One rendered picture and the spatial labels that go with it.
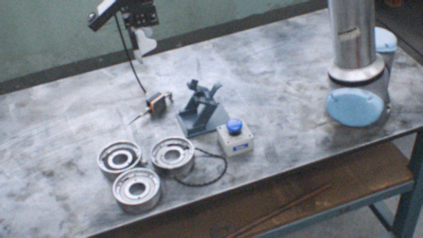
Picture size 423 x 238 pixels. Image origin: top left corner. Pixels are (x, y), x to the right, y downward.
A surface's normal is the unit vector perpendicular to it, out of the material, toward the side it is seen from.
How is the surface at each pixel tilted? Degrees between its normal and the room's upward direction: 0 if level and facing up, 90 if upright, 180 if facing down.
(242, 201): 0
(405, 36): 0
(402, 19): 0
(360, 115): 97
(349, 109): 97
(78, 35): 90
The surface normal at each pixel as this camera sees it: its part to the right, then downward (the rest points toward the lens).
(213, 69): -0.08, -0.74
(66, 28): 0.33, 0.61
